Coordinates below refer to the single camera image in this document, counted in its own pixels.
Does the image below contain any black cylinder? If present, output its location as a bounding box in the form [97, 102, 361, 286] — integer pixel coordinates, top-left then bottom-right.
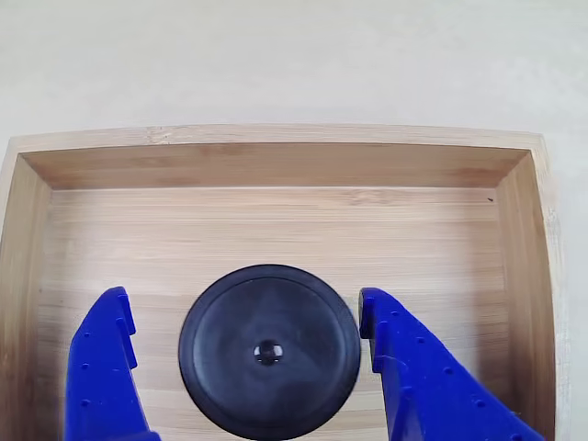
[177, 263, 361, 441]

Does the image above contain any shallow wooden box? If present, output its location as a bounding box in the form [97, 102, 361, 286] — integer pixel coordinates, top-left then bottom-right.
[0, 123, 565, 441]

